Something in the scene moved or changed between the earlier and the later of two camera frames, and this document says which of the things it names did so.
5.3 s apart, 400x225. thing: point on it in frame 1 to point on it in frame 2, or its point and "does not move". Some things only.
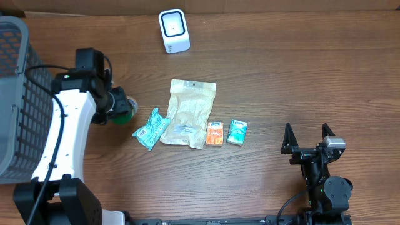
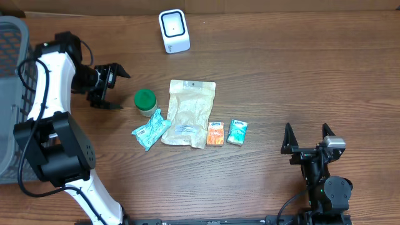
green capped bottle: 125,119 to 145,100
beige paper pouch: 190,104 does not move
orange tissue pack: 215,134 does not move
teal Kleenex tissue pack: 237,132 does not move
